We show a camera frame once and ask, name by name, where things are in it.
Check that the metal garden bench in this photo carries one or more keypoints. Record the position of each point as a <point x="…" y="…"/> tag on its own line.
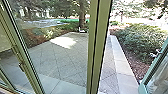
<point x="81" y="30"/>

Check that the green framed window wall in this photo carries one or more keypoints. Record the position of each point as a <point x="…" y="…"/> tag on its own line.
<point x="98" y="43"/>

